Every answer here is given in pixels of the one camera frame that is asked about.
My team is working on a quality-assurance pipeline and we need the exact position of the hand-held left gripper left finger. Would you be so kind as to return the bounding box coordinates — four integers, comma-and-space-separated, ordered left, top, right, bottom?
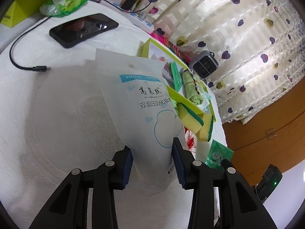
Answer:
29, 145, 134, 229

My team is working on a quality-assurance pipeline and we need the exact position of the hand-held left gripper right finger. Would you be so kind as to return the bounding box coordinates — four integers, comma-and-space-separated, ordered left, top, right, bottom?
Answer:
172, 137, 273, 229

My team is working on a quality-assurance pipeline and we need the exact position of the small green tea packet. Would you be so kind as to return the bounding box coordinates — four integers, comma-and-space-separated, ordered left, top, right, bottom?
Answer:
205, 139, 234, 171

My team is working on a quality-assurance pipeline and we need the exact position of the red knot tassel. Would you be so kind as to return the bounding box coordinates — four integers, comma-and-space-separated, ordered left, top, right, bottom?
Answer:
183, 129, 202, 158

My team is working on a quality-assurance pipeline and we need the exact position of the yellow green sponge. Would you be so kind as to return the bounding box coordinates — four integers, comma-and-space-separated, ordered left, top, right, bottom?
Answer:
177, 102, 204, 134
199, 114, 214, 142

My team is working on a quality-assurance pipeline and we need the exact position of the white cotton pad bag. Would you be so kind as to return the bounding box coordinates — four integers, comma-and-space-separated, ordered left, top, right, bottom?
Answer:
84, 48, 191, 192

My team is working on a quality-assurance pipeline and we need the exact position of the light green cloth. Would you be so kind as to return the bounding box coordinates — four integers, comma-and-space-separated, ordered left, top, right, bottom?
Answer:
170, 99, 180, 115

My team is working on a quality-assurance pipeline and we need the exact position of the white glove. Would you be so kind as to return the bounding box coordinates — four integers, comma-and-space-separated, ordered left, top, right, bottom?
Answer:
199, 93, 211, 111

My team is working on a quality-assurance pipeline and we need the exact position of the lime green cardboard tray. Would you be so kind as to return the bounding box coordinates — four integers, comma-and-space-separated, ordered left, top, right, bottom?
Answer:
140, 38, 216, 124

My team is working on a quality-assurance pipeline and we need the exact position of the green towel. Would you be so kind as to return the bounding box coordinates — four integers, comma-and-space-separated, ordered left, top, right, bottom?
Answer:
181, 69, 203, 105

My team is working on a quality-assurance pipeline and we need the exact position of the large green tea packet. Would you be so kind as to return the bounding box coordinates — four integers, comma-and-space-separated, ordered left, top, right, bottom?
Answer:
170, 61, 183, 91

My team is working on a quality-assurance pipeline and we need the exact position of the clear red-printed plastic packet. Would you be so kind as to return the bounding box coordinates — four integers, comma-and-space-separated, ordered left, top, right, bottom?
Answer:
149, 45, 174, 86

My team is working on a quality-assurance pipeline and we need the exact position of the wooden cabinet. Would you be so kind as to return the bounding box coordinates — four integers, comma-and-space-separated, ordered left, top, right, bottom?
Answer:
222, 76, 305, 186

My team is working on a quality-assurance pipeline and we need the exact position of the small grey heater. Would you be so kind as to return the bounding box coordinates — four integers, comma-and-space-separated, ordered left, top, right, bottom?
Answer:
188, 50, 218, 79

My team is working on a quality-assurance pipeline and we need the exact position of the heart-print cream curtain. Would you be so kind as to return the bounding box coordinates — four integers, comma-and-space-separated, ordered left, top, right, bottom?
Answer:
132, 0, 305, 124

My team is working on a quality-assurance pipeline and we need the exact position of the black smartphone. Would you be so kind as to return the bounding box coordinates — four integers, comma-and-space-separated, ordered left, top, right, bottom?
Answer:
49, 14, 119, 48

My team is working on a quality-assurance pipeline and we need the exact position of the white power strip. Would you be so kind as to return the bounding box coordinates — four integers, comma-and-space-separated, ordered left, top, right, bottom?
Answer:
112, 1, 155, 33

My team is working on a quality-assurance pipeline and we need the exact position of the black charger adapter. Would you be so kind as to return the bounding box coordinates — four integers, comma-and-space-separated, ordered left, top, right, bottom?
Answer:
120, 0, 153, 12

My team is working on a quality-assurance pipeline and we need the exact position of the green plastic bag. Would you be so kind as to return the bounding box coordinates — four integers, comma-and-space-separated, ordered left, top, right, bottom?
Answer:
39, 0, 91, 18

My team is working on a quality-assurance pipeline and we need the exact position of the lime green box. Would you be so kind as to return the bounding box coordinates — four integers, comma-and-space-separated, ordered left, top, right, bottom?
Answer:
0, 0, 58, 28

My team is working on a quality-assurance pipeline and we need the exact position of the black charging cable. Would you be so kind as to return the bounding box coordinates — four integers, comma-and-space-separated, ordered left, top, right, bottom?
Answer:
9, 0, 130, 72

